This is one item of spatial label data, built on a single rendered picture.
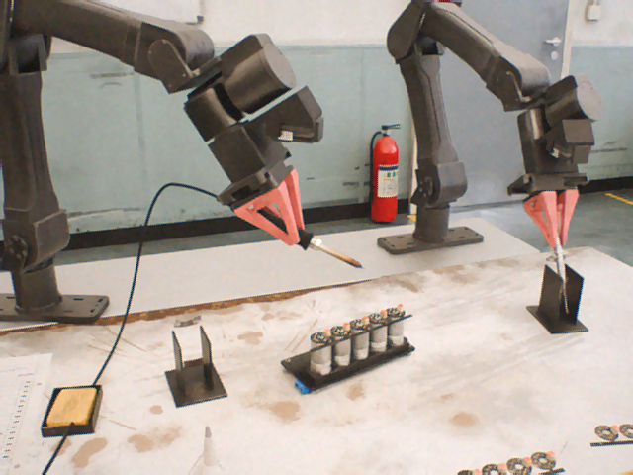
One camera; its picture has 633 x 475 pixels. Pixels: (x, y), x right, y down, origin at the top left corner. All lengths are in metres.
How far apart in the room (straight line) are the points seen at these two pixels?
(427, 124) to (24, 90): 0.65
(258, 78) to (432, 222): 0.56
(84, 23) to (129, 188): 2.56
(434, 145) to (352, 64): 2.37
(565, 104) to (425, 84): 0.30
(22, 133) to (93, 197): 2.45
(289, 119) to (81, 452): 0.41
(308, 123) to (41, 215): 0.41
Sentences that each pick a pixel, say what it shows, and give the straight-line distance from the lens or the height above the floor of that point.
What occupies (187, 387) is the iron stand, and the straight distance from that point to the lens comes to 0.74.
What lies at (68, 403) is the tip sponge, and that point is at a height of 0.76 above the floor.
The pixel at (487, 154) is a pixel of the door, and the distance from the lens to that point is 3.90.
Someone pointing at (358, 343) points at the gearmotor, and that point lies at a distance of 0.73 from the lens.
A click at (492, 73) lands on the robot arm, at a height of 1.08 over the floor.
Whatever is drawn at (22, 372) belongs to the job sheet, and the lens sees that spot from 0.83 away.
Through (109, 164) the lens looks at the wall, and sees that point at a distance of 3.26.
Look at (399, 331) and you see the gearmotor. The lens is 0.77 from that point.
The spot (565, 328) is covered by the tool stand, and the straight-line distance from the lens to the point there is 0.91.
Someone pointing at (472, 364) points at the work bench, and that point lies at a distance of 0.80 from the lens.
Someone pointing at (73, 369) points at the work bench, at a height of 0.75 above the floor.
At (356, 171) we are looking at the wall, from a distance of 3.55.
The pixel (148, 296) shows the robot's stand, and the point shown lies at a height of 0.75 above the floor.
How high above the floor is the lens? 1.17
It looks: 21 degrees down
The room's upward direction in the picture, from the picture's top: straight up
